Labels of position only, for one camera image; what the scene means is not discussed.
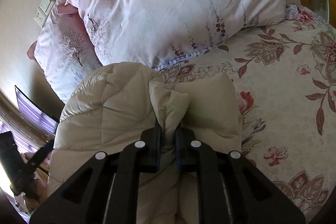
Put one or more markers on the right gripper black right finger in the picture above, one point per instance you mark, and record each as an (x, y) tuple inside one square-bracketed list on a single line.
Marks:
[(230, 188)]

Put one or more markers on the pink floral pillow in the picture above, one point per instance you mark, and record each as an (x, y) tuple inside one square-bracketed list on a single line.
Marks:
[(158, 33), (63, 50)]

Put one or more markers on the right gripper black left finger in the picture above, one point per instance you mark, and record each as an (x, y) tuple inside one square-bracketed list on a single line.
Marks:
[(105, 188)]

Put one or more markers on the floral bed quilt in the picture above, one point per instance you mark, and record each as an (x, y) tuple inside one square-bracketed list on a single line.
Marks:
[(284, 76)]

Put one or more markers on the beige quilted down jacket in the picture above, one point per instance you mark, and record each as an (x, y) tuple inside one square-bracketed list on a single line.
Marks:
[(114, 104)]

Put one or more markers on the left pink floral pillow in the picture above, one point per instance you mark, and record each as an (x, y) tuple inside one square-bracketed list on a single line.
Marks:
[(63, 50)]

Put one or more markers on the white wall switch socket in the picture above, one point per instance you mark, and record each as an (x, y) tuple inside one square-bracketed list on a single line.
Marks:
[(43, 11)]

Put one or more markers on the right pink floral pillow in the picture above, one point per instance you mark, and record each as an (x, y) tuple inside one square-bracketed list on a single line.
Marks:
[(158, 33)]

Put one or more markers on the dark framed window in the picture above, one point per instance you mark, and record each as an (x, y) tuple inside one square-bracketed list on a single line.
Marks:
[(29, 124)]

